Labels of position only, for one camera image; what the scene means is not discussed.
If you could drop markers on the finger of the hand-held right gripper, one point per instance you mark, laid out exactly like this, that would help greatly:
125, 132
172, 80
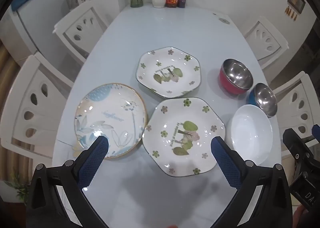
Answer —
317, 132
295, 145

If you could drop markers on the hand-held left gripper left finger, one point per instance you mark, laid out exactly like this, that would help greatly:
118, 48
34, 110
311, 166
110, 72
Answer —
93, 160

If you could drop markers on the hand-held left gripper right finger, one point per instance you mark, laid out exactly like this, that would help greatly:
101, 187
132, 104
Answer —
226, 160

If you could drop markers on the white ceramic bowl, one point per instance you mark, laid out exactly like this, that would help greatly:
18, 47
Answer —
252, 130

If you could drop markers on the round blue floral plate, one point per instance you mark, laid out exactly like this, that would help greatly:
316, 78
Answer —
110, 113

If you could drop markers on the blue steel bowl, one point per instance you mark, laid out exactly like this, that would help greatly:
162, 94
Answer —
265, 98

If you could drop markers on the octagonal green flower plate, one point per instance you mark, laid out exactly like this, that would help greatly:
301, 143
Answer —
180, 118
170, 68

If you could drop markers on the red steel bowl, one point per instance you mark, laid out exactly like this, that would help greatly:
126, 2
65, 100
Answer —
237, 73

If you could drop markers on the white dining chair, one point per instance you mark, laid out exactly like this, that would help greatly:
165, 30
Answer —
295, 108
267, 40
30, 98
82, 30

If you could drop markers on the green potted plant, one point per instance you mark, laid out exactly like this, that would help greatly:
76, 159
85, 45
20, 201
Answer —
20, 189

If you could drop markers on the small framed picture with tassels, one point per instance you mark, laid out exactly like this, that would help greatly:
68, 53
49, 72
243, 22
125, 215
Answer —
296, 1

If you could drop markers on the white refrigerator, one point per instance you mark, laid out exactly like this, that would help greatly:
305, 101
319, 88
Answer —
37, 25

